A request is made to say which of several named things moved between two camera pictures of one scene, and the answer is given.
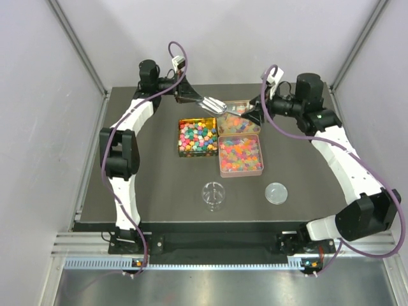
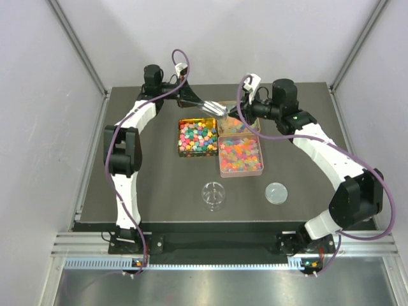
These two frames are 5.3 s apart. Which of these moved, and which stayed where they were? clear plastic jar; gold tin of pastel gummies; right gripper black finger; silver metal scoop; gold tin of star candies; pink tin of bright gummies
Moved: silver metal scoop; right gripper black finger
Stayed: gold tin of pastel gummies; pink tin of bright gummies; clear plastic jar; gold tin of star candies
